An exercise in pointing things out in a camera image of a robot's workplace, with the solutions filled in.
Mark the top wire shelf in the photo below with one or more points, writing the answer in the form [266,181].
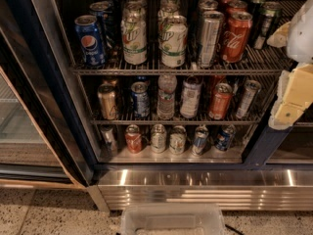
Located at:
[269,61]

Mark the silver slim can middle shelf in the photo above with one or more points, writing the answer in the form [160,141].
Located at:
[251,89]

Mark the silver can bottom far left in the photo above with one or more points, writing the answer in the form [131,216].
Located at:
[108,134]

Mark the open glass fridge door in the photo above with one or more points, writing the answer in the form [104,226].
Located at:
[44,131]

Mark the red coca-cola can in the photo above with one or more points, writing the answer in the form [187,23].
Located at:
[235,36]
[236,6]

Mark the gold can middle shelf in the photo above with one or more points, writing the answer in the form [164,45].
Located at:
[107,99]

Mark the blue can middle shelf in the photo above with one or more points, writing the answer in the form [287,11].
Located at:
[140,99]

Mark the blue silver can bottom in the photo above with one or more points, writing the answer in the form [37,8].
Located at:
[200,139]

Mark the dark green can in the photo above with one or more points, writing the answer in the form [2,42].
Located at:
[254,5]
[268,18]

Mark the red can shelf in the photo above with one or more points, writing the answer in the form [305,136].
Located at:
[133,138]
[220,101]

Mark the silver slim can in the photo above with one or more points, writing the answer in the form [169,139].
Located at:
[208,37]
[207,5]

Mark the blue pepsi can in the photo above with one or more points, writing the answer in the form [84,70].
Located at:
[90,39]
[224,137]

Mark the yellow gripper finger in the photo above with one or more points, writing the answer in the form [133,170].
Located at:
[279,38]
[294,96]

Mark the white labelled bottle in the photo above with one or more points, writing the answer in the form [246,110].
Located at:
[190,96]

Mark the white can bottom centre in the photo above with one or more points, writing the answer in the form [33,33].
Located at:
[177,140]

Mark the clear water bottle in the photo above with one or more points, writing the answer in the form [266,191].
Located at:
[166,96]

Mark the white can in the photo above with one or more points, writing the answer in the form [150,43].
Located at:
[177,140]
[158,138]

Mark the wire shelf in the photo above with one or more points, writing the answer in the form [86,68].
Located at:
[269,61]
[263,100]

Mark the front red Coca-Cola can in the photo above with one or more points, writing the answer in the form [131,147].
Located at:
[235,36]

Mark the front silver slim can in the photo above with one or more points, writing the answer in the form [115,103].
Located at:
[208,37]

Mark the middle wire shelf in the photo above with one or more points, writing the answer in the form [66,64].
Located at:
[263,100]

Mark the front blue Pepsi can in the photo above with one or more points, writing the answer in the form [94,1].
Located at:
[90,39]

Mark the red can bottom shelf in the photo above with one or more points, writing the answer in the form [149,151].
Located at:
[133,138]

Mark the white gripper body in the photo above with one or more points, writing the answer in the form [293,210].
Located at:
[302,33]

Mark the white can bottom left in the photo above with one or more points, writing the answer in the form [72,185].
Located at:
[158,138]

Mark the front dark green can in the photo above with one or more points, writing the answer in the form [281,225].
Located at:
[268,18]

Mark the red can middle shelf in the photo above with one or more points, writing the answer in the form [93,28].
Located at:
[220,101]

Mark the clear plastic bin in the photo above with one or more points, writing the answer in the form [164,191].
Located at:
[172,219]

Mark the blue Pepsi can bottom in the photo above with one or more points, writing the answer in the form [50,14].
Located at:
[224,137]

